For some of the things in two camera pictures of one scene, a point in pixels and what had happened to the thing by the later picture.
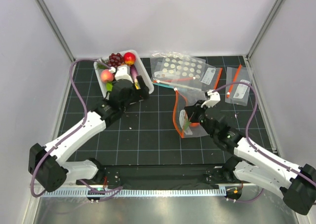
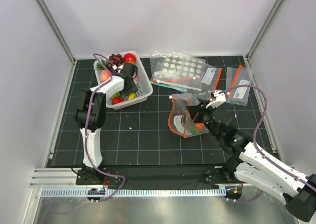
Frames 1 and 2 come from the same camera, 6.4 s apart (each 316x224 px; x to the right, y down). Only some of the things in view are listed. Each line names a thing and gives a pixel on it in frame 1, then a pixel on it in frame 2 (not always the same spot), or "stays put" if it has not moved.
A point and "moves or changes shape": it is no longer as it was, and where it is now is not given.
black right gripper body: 198,115 stays put
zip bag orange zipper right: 238,93 stays put
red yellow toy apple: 129,58 stays put
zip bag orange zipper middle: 209,77 stays put
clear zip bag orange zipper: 185,97 moves or changes shape
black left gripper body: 137,95 to 132,89
